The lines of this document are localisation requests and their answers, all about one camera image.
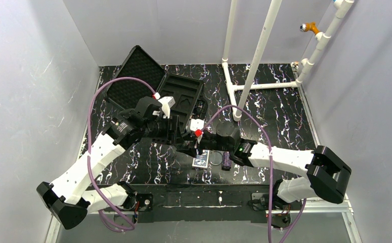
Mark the black poker set case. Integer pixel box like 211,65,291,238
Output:
103,46,208,130

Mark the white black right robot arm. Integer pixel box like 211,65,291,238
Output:
175,120,352,204

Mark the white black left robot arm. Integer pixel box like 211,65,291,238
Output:
36,115,181,229

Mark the blue playing card deck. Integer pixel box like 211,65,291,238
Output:
192,150,209,169

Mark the purple poker chip stack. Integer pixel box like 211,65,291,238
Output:
221,151,232,171

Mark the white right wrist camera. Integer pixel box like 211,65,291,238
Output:
187,119,204,137

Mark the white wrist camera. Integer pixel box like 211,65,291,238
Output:
153,93,176,118
187,119,204,137

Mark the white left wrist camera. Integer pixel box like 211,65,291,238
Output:
153,93,176,118

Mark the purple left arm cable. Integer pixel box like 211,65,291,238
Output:
86,77,158,233

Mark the orange mounted camera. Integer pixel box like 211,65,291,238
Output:
299,22,320,35

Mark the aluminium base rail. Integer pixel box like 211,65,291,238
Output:
46,186,361,242

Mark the white PVC pipe frame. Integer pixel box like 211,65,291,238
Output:
222,0,355,122

